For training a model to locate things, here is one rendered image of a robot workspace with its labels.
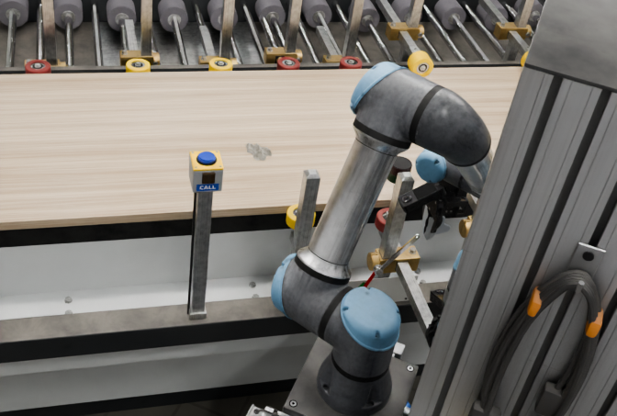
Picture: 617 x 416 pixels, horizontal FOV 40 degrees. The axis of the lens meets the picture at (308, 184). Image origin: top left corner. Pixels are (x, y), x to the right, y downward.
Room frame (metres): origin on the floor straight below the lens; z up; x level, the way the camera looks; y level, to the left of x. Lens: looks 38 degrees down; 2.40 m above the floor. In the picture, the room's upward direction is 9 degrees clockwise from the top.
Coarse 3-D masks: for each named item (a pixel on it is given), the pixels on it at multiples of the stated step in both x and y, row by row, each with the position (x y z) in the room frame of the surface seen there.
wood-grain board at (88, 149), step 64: (0, 128) 1.94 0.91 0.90; (64, 128) 1.99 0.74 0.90; (128, 128) 2.04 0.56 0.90; (192, 128) 2.09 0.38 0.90; (256, 128) 2.14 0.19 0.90; (320, 128) 2.20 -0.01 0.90; (0, 192) 1.66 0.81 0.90; (64, 192) 1.70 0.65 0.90; (128, 192) 1.74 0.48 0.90; (192, 192) 1.79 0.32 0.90; (256, 192) 1.83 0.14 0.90; (320, 192) 1.88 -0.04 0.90; (384, 192) 1.93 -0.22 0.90
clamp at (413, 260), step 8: (408, 248) 1.73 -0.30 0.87; (368, 256) 1.70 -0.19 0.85; (376, 256) 1.68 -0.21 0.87; (400, 256) 1.70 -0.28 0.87; (408, 256) 1.70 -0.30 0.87; (416, 256) 1.71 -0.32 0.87; (368, 264) 1.68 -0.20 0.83; (392, 264) 1.68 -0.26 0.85; (416, 264) 1.70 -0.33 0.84; (384, 272) 1.67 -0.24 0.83; (392, 272) 1.68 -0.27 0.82
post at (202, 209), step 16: (208, 192) 1.52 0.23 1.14; (208, 208) 1.52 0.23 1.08; (192, 224) 1.52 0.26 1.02; (208, 224) 1.52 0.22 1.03; (192, 240) 1.52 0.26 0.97; (208, 240) 1.52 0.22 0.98; (192, 256) 1.52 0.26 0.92; (192, 272) 1.53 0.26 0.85; (192, 288) 1.51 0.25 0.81; (192, 304) 1.51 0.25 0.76
